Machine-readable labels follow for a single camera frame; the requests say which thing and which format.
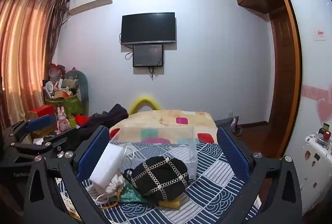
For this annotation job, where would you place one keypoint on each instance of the pink bunny toy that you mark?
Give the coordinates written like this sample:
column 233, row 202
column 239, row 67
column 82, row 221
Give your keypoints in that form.
column 62, row 120

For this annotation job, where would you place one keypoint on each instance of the black clothing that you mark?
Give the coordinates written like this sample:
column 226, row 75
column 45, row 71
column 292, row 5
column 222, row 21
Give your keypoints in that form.
column 114, row 115

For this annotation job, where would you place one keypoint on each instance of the green shopping bag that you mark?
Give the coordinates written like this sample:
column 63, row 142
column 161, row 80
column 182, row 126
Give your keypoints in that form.
column 70, row 104

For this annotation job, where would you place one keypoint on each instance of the red box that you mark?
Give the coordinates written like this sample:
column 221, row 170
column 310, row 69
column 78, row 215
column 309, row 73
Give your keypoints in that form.
column 41, row 110

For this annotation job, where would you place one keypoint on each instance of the orange curtain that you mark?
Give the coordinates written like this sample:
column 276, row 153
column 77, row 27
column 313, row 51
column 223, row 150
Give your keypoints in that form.
column 23, row 45

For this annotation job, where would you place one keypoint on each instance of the red cup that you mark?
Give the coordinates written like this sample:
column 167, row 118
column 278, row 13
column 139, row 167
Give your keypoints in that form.
column 327, row 135

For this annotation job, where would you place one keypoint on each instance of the small black monitor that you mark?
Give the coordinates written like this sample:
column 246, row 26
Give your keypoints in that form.
column 148, row 55

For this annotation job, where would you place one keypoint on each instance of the yellow sponge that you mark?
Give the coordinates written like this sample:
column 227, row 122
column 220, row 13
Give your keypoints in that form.
column 170, row 203

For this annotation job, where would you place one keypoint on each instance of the beige blanket with coloured squares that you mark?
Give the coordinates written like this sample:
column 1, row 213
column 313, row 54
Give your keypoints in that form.
column 166, row 117

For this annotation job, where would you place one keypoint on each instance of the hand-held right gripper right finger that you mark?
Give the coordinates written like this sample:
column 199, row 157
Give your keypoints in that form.
column 233, row 155

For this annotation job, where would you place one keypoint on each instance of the wooden wardrobe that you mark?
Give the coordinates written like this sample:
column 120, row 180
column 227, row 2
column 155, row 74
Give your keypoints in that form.
column 282, row 71

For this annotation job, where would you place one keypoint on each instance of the white foam block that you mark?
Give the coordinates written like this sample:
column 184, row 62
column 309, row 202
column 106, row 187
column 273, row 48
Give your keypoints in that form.
column 106, row 164

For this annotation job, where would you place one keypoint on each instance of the white cabinet with stickers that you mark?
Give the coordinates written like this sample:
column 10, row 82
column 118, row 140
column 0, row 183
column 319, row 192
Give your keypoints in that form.
column 313, row 174

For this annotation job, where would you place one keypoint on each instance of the green cloth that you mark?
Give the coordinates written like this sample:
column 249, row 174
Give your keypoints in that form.
column 131, row 195

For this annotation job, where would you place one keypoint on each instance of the dark slipper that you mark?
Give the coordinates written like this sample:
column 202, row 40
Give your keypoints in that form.
column 235, row 125

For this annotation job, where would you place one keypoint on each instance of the yellow curved pillow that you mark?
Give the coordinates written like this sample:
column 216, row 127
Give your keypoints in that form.
column 134, row 104

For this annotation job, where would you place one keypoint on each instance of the white sliding door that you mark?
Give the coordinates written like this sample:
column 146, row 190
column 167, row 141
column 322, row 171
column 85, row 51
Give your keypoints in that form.
column 311, row 63

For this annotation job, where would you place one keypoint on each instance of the black wall television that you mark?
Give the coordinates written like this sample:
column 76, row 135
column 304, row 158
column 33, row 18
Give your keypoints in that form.
column 149, row 28

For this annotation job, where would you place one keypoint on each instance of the white air conditioner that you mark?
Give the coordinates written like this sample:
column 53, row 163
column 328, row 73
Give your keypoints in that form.
column 90, row 0

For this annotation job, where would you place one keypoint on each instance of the clear plastic box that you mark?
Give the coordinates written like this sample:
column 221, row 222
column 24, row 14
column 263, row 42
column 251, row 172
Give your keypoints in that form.
column 190, row 161

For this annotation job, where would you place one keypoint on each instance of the white wall card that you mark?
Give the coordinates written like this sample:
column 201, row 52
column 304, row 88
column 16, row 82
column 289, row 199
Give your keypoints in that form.
column 319, row 33

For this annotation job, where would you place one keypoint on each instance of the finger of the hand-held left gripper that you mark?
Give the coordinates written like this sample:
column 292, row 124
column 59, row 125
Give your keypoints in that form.
column 51, row 142
column 41, row 121

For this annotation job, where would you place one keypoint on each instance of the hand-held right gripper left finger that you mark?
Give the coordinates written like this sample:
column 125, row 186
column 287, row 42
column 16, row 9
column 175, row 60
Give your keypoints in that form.
column 94, row 154

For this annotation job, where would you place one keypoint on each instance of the pink heart sticker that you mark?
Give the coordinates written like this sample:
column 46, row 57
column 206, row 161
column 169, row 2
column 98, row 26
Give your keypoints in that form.
column 324, row 107

